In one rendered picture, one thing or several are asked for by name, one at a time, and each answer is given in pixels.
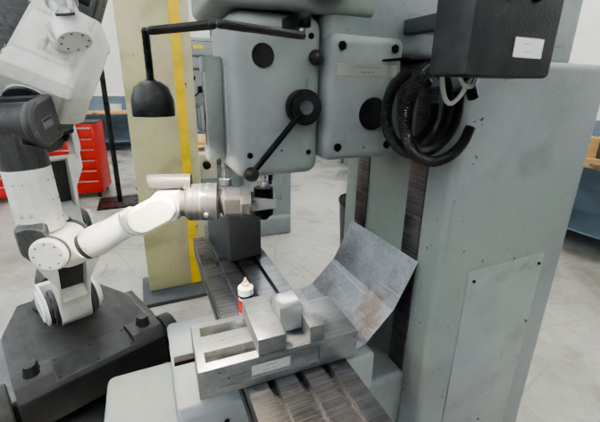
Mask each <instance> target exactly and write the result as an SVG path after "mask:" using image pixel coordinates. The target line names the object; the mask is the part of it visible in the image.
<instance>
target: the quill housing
mask: <svg viewBox="0 0 600 422"><path fill-rule="evenodd" d="M289 15H292V14H287V13H278V12H262V11H253V10H245V9H238V10H235V11H233V12H231V13H229V14H228V15H227V16H225V17H224V18H223V19H224V20H231V21H241V22H247V23H253V24H258V25H265V26H271V27H276V28H282V19H284V18H286V17H288V16H289ZM305 34H306V38H305V39H304V40H301V39H293V38H287V37H274V36H268V35H261V34H255V33H249V32H248V33H247V32H241V31H234V30H226V29H218V28H216V29H213V30H212V55H213V56H220V57H221V65H222V84H223V102H224V121H225V140H226V158H225V159H222V160H223V161H224V162H225V163H226V164H227V165H228V166H229V167H230V168H232V169H233V170H234V171H235V172H236V173H237V174H238V175H239V176H242V177H243V176H244V172H245V170H246V169H247V168H249V167H254V166H255V164H256V163H257V162H258V161H259V160H260V159H261V158H262V157H263V155H264V154H265V153H266V151H267V150H268V149H269V148H270V146H271V145H272V144H273V142H274V141H275V140H276V139H277V137H278V136H279V135H280V134H281V132H282V131H283V130H284V129H285V127H286V126H287V125H288V123H289V122H290V121H291V120H290V119H289V117H288V116H287V113H286V101H287V99H288V97H289V95H290V94H291V93H292V92H294V91H296V90H297V89H309V90H312V91H313V92H314V93H316V94H317V95H318V75H319V65H316V66H315V65H312V64H310V62H309V59H308V56H309V53H310V52H311V51H312V50H314V49H318V50H319V45H320V28H319V24H318V22H317V21H316V20H315V19H314V18H313V17H311V27H310V28H308V29H305ZM316 134H317V120H316V121H315V122H314V123H312V124H310V125H300V124H295V126H294V127H293V128H292V129H291V131H290V132H289V133H288V134H287V136H286V137H285V138H284V140H283V141H282V142H281V143H280V145H279V146H278V147H277V149H276V150H275V151H274V152H273V154H272V155H271V156H270V158H269V159H268V160H267V161H266V162H265V163H264V164H263V165H262V167H261V168H260V169H259V170H258V171H259V176H265V175H275V174H285V173H296V172H306V171H308V170H310V169H312V168H313V166H314V164H315V161H316Z"/></svg>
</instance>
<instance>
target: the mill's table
mask: <svg viewBox="0 0 600 422"><path fill-rule="evenodd" d="M193 245H194V255H195V259H196V264H197V267H198V269H199V272H200V275H201V278H202V280H203V283H204V288H205V291H206V293H207V296H208V299H209V302H210V304H211V307H212V312H213V315H214V317H215V320H218V319H225V318H229V317H234V316H237V315H239V310H238V286H239V285H241V284H242V282H243V281H244V277H246V280H247V281H248V282H249V284H252V285H253V287H254V297H257V296H262V295H266V297H267V298H268V300H269V302H270V304H271V295H272V294H279V293H284V292H286V291H287V290H292V289H293V288H292V287H291V286H290V284H289V283H288V282H287V280H286V279H285V278H284V277H283V276H282V275H281V273H280V272H279V270H278V269H277V268H276V266H275V265H274V264H273V262H272V261H271V259H270V258H269V257H268V255H267V254H266V253H265V251H264V250H263V249H262V247H261V254H258V255H255V256H252V257H248V258H245V259H242V260H238V261H232V262H231V261H229V260H228V259H227V258H226V257H225V256H224V255H223V253H222V252H221V251H220V250H219V249H218V248H217V247H216V246H215V245H214V244H213V243H212V242H211V241H210V240H209V236H208V239H206V240H205V239H204V237H197V238H193ZM239 393H240V396H241V399H242V402H243V404H244V407H245V410H246V414H247V417H248V420H249V422H393V421H392V419H391V418H390V417H389V415H388V414H387V413H386V411H384V409H383V408H382V407H381V405H380V404H379V402H378V401H377V400H376V398H375V397H374V396H373V394H372V393H371V391H370V390H369V389H368V388H367V386H366V385H365V384H364V382H363V381H362V379H361V378H360V377H359V376H358V375H357V374H356V372H355V371H354V369H353V368H352V367H351V365H350V364H349V363H348V361H347V360H346V358H344V359H342V360H336V361H333V362H330V363H327V364H324V365H320V366H318V367H315V368H309V369H306V370H303V371H300V372H296V373H294V374H291V375H287V376H282V377H279V378H276V379H272V380H270V381H267V382H263V383H260V384H257V385H252V386H248V387H246V388H243V389H239Z"/></svg>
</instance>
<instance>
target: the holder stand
mask: <svg viewBox="0 0 600 422"><path fill-rule="evenodd" d="M208 232H209V240H210V241H211V242H212V243H213V244H214V245H215V246H216V247H217V248H218V249H219V250H220V251H221V252H222V253H223V255H224V256H225V257H226V258H227V259H228V260H229V261H231V262H232V261H238V260H242V259H245V258H248V257H252V256H255V255H258V254H261V220H260V219H259V217H258V216H255V215H254V211H252V218H241V216H227V217H224V215H222V213H221V214H220V215H219V219H216V220H210V222H208Z"/></svg>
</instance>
